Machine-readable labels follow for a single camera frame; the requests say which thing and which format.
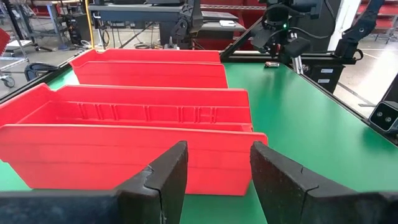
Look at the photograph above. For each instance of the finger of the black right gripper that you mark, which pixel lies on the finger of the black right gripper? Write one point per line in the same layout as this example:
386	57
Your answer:
273	52
285	57

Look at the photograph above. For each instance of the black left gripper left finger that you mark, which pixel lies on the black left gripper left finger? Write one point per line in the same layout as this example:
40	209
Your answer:
168	186

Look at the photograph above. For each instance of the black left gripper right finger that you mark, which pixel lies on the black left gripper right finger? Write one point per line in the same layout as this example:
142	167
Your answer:
286	193

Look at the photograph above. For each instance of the red plastic bin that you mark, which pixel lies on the red plastic bin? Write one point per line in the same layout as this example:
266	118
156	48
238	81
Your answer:
124	149
149	71

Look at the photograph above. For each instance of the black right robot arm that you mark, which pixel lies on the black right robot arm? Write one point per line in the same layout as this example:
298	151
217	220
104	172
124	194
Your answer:
351	34

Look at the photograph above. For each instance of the grey desk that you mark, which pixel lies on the grey desk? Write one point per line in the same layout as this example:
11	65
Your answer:
211	15
140	7

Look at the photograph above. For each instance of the green table mat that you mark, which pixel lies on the green table mat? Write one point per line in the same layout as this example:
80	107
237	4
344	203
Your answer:
295	124

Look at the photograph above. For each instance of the black computer case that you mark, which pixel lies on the black computer case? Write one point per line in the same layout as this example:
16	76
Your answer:
77	28

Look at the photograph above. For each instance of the metal wheeled cart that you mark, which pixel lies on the metal wheeled cart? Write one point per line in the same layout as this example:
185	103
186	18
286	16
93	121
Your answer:
8	81

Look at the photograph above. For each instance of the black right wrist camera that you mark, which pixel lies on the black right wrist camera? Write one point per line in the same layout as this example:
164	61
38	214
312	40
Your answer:
297	47

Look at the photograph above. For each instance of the grey table-level camera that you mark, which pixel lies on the grey table-level camera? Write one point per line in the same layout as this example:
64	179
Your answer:
384	116

